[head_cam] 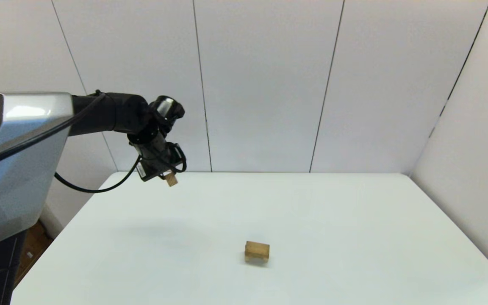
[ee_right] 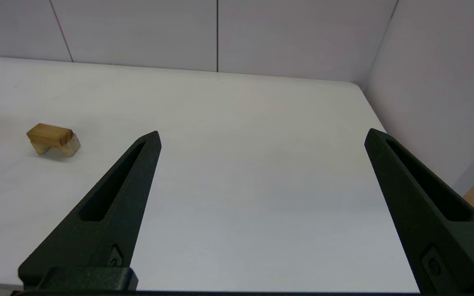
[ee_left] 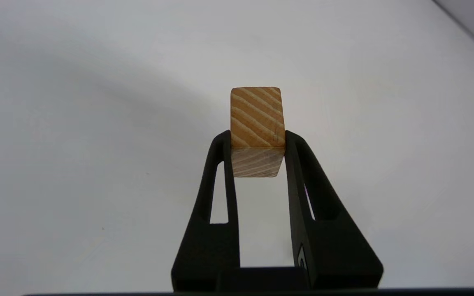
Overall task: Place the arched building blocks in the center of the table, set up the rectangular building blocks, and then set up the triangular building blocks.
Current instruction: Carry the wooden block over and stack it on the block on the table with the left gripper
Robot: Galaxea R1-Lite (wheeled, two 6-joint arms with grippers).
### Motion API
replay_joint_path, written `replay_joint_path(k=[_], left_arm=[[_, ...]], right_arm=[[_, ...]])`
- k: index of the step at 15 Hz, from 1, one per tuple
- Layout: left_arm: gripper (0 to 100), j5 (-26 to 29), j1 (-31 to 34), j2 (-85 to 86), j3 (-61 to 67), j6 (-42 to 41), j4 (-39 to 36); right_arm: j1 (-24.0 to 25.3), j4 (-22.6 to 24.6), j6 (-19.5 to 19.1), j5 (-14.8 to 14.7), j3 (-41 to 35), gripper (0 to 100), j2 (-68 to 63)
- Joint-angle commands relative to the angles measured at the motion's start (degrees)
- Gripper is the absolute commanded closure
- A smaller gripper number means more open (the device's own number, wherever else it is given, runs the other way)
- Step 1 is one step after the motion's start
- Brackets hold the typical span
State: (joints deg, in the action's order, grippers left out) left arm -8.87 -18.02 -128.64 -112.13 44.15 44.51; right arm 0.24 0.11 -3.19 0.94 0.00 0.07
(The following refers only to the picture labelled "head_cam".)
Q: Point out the triangular wooden building block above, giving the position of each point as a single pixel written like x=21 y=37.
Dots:
x=171 y=180

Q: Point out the arched wooden building block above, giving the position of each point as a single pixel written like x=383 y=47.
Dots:
x=250 y=259

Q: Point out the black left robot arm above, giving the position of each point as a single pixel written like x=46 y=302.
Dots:
x=19 y=169

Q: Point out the rectangular wooden building block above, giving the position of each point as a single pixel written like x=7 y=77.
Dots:
x=257 y=248

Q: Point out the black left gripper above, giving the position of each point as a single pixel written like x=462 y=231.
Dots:
x=157 y=156

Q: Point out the brown cardboard box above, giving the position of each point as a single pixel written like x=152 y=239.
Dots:
x=32 y=250

